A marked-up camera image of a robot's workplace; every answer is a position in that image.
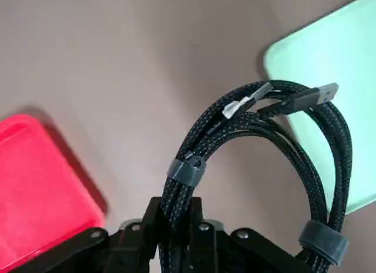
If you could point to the pale green tray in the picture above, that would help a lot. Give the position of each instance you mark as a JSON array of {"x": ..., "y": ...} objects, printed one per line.
[{"x": 346, "y": 64}]

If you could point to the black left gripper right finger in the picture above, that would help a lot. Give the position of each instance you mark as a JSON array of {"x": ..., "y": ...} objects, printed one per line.
[{"x": 217, "y": 249}]

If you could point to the red plastic tray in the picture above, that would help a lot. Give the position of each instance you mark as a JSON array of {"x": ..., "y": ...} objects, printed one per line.
[{"x": 44, "y": 182}]

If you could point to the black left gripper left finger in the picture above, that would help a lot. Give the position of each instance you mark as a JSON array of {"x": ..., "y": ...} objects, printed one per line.
[{"x": 126, "y": 249}]

